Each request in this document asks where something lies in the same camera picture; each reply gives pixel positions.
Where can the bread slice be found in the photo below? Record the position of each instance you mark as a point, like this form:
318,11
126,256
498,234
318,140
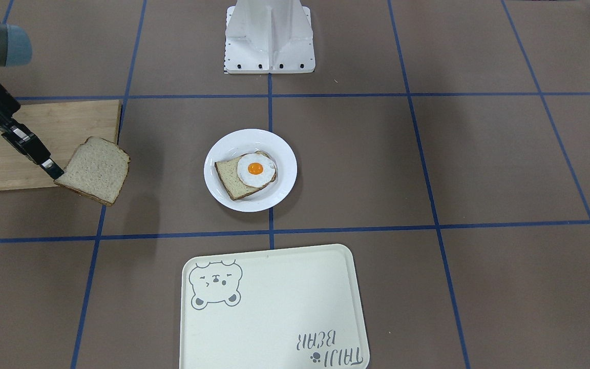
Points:
97,169
227,173

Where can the bread slice under egg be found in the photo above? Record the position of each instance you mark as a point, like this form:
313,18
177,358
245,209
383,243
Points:
227,173

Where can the white round plate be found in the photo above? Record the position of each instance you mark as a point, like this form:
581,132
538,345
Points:
246,141

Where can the wooden cutting board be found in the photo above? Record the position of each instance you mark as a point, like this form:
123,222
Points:
62,127

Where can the fried egg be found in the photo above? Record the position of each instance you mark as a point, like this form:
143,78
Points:
256,170

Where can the cream bear serving tray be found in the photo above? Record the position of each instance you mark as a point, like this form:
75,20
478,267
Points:
284,308

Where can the white camera mast base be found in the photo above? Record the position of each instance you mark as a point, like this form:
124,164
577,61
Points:
268,37

